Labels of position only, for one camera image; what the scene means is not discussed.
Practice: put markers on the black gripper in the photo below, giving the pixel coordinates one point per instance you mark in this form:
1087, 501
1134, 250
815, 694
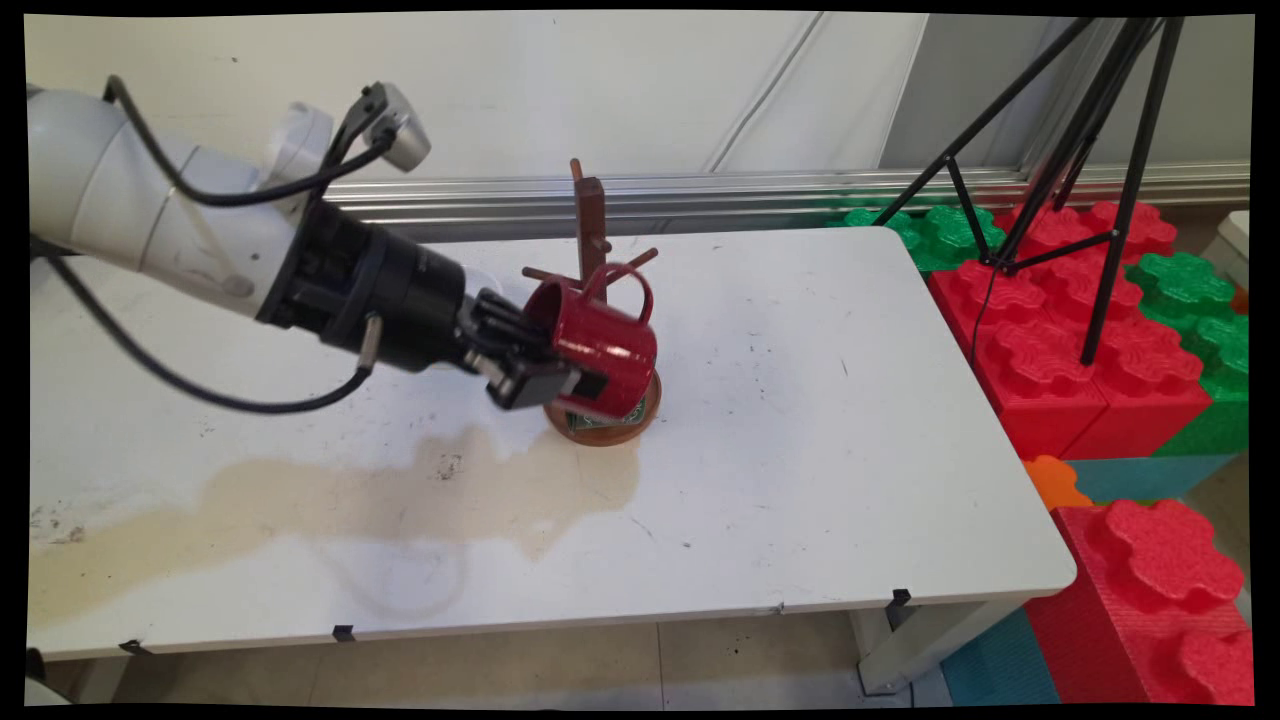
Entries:
390, 290

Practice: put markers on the black tripod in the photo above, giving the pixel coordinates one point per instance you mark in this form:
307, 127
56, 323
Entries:
1132, 190

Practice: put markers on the green foam block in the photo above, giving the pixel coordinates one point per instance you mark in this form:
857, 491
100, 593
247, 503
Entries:
940, 235
1200, 330

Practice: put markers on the white box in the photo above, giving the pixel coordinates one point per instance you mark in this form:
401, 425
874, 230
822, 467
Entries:
1232, 245

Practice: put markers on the red foam block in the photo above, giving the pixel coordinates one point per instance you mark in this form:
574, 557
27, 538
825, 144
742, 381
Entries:
1140, 228
1010, 340
1150, 600
1150, 390

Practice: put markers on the orange foam block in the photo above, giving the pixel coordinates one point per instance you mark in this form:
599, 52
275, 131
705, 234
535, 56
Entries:
1055, 482

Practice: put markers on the white table leg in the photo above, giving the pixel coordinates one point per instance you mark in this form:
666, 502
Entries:
900, 650

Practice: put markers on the teal foam block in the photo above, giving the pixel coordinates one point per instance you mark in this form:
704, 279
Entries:
1150, 478
1000, 665

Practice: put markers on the wooden mug tree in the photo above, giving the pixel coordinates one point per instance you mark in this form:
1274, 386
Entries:
590, 220

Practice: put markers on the aluminium wall rail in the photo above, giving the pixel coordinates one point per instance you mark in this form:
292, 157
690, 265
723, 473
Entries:
750, 195

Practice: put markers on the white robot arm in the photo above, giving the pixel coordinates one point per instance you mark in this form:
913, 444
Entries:
120, 190

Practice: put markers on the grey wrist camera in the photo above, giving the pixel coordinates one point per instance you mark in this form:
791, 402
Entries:
405, 135

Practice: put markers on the red mug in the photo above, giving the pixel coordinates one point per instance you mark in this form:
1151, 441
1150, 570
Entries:
610, 350

